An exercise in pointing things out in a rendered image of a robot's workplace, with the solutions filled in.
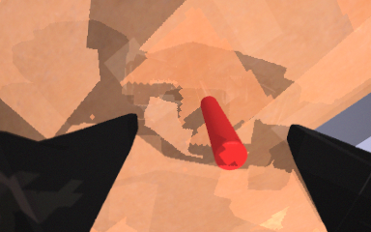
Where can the red peg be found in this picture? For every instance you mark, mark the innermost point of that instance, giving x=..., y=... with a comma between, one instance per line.
x=229, y=152

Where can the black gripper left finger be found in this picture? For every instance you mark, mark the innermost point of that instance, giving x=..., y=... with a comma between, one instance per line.
x=60, y=183

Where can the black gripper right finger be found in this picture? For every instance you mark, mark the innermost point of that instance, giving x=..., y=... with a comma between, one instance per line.
x=338, y=177

